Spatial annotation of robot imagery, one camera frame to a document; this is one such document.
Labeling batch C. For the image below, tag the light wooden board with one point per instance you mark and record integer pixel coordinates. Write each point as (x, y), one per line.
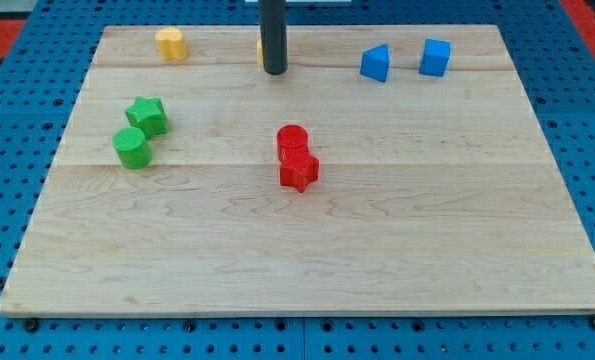
(436, 196)

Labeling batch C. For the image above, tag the green cylinder block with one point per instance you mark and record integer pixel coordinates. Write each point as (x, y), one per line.
(132, 148)

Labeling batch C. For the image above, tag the yellow heart block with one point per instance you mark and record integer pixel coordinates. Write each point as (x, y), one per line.
(171, 44)

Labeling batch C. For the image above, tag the yellow block behind rod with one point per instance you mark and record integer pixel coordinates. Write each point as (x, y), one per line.
(259, 54)

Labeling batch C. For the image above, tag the blue triangle block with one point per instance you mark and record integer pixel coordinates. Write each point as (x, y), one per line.
(375, 63)

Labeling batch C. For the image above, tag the blue cube block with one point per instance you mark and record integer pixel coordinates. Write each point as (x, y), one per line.
(435, 57)

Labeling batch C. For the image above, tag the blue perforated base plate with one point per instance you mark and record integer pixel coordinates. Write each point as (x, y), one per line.
(40, 79)

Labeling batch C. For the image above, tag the green star block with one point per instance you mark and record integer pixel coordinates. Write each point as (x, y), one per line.
(148, 115)

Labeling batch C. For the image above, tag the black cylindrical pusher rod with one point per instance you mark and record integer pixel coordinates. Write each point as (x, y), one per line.
(272, 22)

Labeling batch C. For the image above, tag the red star block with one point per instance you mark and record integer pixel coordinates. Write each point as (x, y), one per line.
(298, 169)

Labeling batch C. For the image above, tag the red cylinder block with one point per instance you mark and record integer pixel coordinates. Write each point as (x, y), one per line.
(291, 140)

